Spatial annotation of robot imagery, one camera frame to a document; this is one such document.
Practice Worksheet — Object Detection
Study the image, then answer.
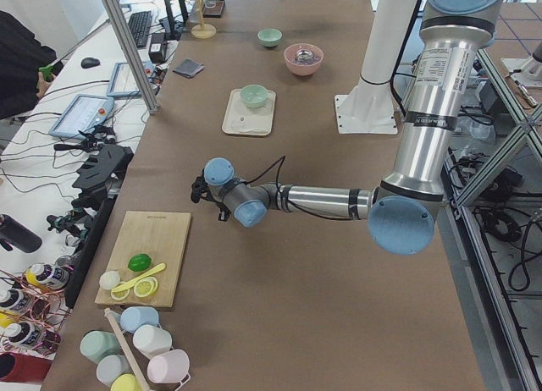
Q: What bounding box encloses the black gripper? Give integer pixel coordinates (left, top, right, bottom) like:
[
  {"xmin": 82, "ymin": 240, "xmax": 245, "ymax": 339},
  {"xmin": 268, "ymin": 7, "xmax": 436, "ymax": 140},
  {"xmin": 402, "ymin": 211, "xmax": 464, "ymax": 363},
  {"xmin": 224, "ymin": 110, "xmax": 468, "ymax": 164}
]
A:
[{"xmin": 191, "ymin": 175, "xmax": 231, "ymax": 221}]

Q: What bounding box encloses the green bowl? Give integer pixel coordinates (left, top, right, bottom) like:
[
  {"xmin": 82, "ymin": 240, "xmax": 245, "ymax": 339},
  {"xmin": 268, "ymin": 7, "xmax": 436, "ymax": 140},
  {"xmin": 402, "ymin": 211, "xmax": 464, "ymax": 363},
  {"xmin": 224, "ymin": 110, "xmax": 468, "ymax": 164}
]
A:
[
  {"xmin": 240, "ymin": 84, "xmax": 268, "ymax": 108},
  {"xmin": 257, "ymin": 28, "xmax": 283, "ymax": 48}
]

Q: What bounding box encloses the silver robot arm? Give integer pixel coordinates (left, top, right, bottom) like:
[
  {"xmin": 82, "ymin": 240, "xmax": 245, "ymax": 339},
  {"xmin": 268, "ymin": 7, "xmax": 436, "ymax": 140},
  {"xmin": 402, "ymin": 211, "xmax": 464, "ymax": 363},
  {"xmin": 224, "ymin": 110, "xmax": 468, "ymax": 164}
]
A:
[{"xmin": 191, "ymin": 0, "xmax": 503, "ymax": 256}]

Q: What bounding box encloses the wooden cutting board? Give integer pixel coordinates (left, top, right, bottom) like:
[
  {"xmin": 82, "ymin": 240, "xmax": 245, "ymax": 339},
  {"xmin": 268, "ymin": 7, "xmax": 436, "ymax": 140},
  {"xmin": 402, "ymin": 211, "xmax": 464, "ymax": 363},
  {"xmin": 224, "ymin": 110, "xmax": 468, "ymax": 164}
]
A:
[{"xmin": 95, "ymin": 211, "xmax": 191, "ymax": 309}]

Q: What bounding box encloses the yellow plastic knife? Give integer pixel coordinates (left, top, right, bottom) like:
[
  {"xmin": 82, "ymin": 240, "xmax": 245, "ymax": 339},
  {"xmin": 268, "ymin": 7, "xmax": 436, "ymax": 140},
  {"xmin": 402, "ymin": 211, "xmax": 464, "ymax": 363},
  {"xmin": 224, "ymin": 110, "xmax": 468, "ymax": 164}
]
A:
[{"xmin": 111, "ymin": 262, "xmax": 167, "ymax": 293}]

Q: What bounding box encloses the cream serving tray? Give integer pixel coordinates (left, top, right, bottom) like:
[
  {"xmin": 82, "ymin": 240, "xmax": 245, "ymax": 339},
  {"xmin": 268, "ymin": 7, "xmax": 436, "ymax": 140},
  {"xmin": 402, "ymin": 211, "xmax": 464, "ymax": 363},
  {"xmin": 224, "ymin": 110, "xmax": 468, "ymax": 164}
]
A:
[{"xmin": 222, "ymin": 89, "xmax": 276, "ymax": 136}]

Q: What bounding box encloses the green lime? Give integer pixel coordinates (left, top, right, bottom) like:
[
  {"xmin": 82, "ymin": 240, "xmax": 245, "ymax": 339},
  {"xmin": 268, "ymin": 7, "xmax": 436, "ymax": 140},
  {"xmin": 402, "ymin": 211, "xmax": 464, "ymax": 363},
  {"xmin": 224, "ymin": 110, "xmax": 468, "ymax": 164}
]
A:
[{"xmin": 127, "ymin": 253, "xmax": 152, "ymax": 272}]

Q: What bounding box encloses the lemon slice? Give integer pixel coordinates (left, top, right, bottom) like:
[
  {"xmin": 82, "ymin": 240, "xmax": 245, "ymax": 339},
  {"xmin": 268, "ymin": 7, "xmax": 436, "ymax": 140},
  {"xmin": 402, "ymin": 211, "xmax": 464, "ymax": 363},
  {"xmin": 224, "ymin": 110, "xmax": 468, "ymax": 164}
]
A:
[
  {"xmin": 110, "ymin": 289, "xmax": 130, "ymax": 301},
  {"xmin": 133, "ymin": 276, "xmax": 158, "ymax": 299}
]

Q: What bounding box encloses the green bowl on tray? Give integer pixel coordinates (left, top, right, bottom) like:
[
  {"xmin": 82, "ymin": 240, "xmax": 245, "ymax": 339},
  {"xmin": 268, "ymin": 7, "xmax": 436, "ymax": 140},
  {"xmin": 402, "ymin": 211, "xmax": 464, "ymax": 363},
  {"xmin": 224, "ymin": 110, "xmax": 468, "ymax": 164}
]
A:
[{"xmin": 240, "ymin": 84, "xmax": 268, "ymax": 108}]

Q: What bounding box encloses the white garlic bulb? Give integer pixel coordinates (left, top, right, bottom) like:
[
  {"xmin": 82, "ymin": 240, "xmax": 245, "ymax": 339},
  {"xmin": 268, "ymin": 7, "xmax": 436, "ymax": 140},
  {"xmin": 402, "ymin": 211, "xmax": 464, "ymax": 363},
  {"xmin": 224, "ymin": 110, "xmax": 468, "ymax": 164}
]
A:
[{"xmin": 99, "ymin": 270, "xmax": 121, "ymax": 291}]

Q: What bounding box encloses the blue cup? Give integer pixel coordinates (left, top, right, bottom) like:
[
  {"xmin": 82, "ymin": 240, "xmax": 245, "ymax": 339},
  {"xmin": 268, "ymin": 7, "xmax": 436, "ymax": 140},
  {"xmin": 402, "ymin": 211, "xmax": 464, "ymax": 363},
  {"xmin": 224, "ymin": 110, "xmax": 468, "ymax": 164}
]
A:
[{"xmin": 120, "ymin": 306, "xmax": 159, "ymax": 333}]

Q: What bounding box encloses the white cup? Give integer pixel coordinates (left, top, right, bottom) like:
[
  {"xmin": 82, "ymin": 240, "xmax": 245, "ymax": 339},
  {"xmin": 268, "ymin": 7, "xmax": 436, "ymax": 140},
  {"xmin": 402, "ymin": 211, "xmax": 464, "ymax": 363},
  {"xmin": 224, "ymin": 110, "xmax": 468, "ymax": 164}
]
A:
[{"xmin": 132, "ymin": 324, "xmax": 173, "ymax": 359}]

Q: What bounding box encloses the pink cup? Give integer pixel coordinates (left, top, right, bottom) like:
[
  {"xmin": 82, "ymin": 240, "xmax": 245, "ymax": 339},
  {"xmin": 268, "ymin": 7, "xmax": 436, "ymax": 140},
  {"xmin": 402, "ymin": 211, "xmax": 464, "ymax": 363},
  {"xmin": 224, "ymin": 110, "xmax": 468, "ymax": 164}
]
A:
[{"xmin": 147, "ymin": 349, "xmax": 191, "ymax": 384}]

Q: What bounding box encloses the teach pendant tablet far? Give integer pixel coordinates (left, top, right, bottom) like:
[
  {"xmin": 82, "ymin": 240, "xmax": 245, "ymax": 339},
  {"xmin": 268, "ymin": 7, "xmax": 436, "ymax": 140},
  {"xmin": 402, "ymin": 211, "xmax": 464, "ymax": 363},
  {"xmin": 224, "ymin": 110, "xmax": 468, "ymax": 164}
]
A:
[{"xmin": 107, "ymin": 62, "xmax": 141, "ymax": 99}]

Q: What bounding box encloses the teach pendant tablet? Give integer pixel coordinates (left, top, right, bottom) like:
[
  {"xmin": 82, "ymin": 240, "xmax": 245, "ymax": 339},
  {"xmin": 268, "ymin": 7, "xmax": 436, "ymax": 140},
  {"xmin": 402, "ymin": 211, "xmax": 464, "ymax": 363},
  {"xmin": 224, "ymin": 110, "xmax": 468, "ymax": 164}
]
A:
[
  {"xmin": 107, "ymin": 62, "xmax": 141, "ymax": 99},
  {"xmin": 48, "ymin": 94, "xmax": 114, "ymax": 140}
]

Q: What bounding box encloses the pink bowl with ice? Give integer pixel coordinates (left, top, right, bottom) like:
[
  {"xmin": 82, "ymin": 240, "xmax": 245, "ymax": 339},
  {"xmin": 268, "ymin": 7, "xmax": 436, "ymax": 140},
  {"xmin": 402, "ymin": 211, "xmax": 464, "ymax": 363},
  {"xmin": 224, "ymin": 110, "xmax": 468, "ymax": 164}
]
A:
[{"xmin": 284, "ymin": 43, "xmax": 324, "ymax": 76}]

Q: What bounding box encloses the teach pendant tablet near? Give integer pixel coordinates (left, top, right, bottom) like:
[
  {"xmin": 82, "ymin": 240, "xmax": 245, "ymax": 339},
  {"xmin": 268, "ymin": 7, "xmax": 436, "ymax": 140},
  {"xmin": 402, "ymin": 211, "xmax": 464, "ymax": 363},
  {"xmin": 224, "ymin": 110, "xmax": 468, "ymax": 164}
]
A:
[{"xmin": 48, "ymin": 94, "xmax": 114, "ymax": 140}]

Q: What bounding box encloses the wooden mug tree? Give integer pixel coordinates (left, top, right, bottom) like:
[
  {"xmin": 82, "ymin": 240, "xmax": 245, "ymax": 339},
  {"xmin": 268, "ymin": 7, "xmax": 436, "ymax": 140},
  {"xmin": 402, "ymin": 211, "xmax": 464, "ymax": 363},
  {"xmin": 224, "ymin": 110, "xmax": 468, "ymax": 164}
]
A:
[{"xmin": 191, "ymin": 0, "xmax": 216, "ymax": 39}]

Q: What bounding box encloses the green cup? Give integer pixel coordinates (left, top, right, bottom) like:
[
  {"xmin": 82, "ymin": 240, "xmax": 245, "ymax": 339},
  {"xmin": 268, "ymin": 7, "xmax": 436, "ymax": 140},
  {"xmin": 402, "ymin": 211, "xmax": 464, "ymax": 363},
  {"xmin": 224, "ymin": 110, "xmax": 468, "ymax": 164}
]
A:
[{"xmin": 80, "ymin": 330, "xmax": 121, "ymax": 364}]

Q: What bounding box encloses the black power adapter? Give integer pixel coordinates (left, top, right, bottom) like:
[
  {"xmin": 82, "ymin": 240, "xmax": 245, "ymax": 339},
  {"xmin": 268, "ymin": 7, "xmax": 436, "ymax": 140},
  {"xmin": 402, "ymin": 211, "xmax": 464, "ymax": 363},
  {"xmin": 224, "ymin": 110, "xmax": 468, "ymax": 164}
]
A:
[{"xmin": 148, "ymin": 32, "xmax": 168, "ymax": 64}]

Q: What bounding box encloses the yellow paint bottle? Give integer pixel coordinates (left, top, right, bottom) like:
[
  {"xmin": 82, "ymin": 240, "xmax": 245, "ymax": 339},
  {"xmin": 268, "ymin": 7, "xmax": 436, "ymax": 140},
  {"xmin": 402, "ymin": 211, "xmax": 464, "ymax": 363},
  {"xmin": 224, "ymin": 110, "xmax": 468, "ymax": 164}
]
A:
[{"xmin": 27, "ymin": 263, "xmax": 69, "ymax": 290}]

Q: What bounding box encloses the grey cup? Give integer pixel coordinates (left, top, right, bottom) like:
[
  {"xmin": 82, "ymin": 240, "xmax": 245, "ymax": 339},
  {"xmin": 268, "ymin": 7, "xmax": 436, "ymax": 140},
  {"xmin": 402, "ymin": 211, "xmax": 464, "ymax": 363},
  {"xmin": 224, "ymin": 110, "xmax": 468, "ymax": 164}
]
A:
[{"xmin": 96, "ymin": 355, "xmax": 131, "ymax": 387}]

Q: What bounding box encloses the yellow cup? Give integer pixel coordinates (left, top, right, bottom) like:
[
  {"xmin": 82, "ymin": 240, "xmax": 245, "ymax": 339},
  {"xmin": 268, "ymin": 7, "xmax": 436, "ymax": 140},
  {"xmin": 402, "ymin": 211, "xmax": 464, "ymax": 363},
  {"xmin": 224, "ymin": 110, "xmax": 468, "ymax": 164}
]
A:
[{"xmin": 110, "ymin": 373, "xmax": 142, "ymax": 391}]

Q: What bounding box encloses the black computer mouse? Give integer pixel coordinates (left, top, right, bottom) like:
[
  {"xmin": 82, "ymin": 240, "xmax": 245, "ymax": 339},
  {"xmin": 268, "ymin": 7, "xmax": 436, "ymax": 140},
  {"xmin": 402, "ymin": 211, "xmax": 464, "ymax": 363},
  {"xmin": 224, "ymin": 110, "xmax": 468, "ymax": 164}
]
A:
[{"xmin": 80, "ymin": 57, "xmax": 101, "ymax": 69}]

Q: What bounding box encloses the black keyboard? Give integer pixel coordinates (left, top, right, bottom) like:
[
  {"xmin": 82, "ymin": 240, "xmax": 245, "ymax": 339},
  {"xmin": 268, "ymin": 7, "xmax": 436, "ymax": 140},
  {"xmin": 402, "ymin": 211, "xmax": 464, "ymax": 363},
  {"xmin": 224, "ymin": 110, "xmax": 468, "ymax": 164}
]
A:
[{"xmin": 128, "ymin": 11, "xmax": 152, "ymax": 49}]

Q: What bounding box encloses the black water bottle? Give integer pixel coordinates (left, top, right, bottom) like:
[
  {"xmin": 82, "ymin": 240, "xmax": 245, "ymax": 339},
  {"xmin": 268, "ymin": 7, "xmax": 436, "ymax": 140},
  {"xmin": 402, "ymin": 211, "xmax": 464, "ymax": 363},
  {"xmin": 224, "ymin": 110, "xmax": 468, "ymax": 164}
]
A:
[{"xmin": 1, "ymin": 214, "xmax": 42, "ymax": 253}]

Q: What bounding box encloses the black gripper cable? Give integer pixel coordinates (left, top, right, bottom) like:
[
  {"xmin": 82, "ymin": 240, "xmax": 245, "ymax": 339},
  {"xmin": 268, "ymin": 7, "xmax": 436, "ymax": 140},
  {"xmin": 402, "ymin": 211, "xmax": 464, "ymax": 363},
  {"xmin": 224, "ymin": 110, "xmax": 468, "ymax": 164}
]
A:
[{"xmin": 245, "ymin": 155, "xmax": 352, "ymax": 221}]

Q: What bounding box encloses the aluminium frame post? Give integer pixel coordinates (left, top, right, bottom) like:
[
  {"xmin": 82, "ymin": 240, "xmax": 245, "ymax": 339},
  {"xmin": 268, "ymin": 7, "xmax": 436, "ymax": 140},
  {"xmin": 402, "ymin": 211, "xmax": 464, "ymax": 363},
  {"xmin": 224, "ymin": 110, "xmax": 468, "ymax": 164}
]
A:
[{"xmin": 101, "ymin": 0, "xmax": 158, "ymax": 114}]

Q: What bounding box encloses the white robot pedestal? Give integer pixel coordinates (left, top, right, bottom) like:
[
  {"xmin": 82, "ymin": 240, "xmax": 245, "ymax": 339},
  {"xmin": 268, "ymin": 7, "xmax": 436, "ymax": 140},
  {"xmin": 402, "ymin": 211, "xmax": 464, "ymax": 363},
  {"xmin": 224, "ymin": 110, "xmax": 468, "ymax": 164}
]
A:
[{"xmin": 335, "ymin": 0, "xmax": 421, "ymax": 135}]

